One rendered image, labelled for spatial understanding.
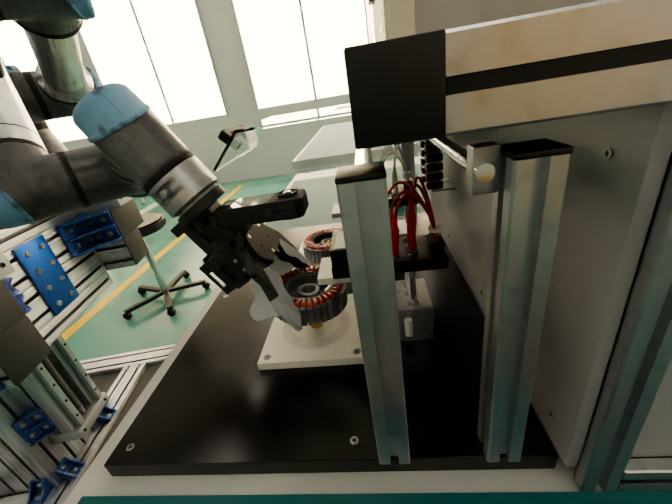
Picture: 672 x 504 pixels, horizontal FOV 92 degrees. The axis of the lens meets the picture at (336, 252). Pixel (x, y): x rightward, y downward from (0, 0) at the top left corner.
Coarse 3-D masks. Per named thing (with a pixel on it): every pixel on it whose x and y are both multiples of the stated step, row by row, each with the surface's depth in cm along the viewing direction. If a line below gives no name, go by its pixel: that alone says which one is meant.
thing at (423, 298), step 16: (400, 288) 48; (416, 288) 47; (400, 304) 45; (416, 304) 44; (400, 320) 44; (416, 320) 44; (432, 320) 44; (400, 336) 46; (416, 336) 45; (432, 336) 45
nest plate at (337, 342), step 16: (352, 304) 53; (336, 320) 50; (352, 320) 50; (272, 336) 49; (288, 336) 49; (304, 336) 48; (320, 336) 48; (336, 336) 47; (352, 336) 47; (272, 352) 46; (288, 352) 46; (304, 352) 45; (320, 352) 45; (336, 352) 44; (352, 352) 44; (272, 368) 45
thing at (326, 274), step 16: (336, 240) 43; (400, 240) 46; (336, 256) 41; (400, 256) 41; (416, 256) 41; (432, 256) 40; (448, 256) 40; (320, 272) 44; (336, 272) 42; (400, 272) 41
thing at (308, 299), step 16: (288, 272) 51; (304, 272) 50; (288, 288) 48; (304, 288) 48; (320, 288) 50; (336, 288) 45; (304, 304) 43; (320, 304) 43; (336, 304) 44; (304, 320) 43; (320, 320) 43
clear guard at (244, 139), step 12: (324, 108) 68; (348, 108) 56; (264, 120) 63; (276, 120) 57; (288, 120) 52; (300, 120) 51; (312, 120) 50; (240, 132) 54; (252, 132) 63; (228, 144) 53; (240, 144) 60; (252, 144) 71; (228, 156) 57; (216, 168) 55
